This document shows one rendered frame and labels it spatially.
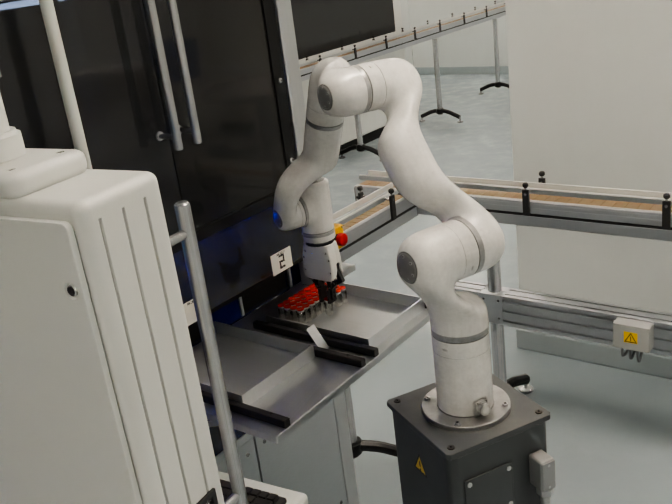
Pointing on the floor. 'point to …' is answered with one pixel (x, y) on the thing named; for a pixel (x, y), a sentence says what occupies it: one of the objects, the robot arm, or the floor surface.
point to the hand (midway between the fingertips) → (327, 294)
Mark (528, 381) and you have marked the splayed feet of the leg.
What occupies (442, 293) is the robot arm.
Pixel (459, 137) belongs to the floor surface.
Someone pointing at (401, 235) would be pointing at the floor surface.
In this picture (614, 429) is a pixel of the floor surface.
